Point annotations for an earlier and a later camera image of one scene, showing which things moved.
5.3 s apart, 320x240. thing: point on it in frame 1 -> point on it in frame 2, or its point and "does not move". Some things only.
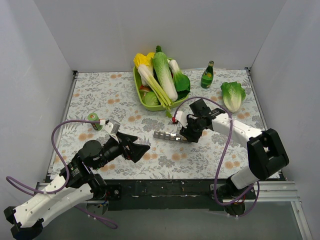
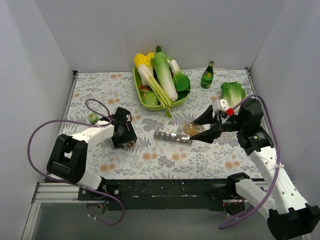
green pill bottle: (94, 116) does not move
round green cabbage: (151, 99) does not move
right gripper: (189, 129) -> (217, 122)
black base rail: (164, 195) does not move
